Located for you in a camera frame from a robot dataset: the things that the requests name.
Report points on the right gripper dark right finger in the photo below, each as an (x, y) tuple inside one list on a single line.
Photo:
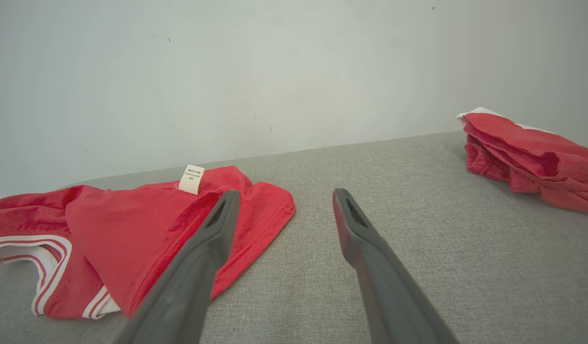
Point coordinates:
[(389, 291)]

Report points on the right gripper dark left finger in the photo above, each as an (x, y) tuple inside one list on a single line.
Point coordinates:
[(189, 286)]

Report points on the red jersey with white trim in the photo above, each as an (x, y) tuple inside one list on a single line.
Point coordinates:
[(131, 229)]

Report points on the red shorts with white waistband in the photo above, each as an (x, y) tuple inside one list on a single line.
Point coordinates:
[(528, 153)]

